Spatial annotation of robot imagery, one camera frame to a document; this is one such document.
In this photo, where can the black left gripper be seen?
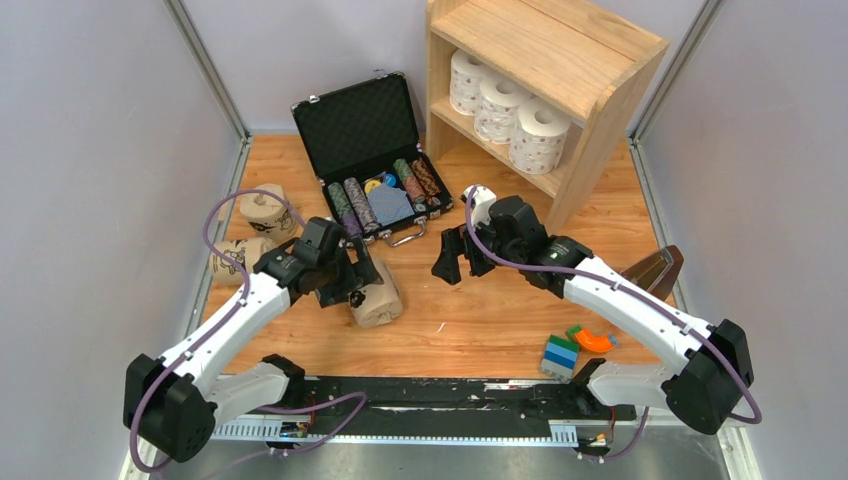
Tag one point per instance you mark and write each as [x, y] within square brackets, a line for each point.
[358, 274]

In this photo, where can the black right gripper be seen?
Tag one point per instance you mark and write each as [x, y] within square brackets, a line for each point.
[453, 243]

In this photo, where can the brown roll labelled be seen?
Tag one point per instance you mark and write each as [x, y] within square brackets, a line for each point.
[378, 303]

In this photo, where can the floral toilet roll two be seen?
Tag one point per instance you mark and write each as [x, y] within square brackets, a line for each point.
[538, 137]

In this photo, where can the floral toilet roll one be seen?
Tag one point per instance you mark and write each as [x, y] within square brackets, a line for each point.
[495, 116]

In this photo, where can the floral toilet roll three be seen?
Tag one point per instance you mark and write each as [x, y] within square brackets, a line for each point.
[467, 73]

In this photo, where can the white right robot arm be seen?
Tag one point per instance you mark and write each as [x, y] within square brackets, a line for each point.
[705, 370]

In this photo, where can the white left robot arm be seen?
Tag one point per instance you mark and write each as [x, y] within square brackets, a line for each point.
[176, 400]

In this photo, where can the wooden shelf unit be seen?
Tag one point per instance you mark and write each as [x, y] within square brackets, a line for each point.
[586, 61]

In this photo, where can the black poker chip case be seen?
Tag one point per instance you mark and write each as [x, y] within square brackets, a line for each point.
[365, 150]

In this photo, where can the brown wrapped roll upright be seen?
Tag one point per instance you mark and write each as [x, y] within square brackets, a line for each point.
[266, 215]

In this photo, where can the brown wrapped roll lying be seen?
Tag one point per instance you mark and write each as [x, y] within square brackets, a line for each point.
[236, 256]

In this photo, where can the blue green block stack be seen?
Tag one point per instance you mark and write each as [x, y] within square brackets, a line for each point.
[559, 358]

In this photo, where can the orange curved toy piece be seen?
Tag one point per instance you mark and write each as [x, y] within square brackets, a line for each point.
[590, 342]

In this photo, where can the brown metronome with glass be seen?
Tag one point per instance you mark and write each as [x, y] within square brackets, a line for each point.
[657, 272]

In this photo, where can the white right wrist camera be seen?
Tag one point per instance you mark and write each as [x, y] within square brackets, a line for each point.
[478, 199]

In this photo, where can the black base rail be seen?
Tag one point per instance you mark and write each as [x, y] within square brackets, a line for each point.
[448, 407]

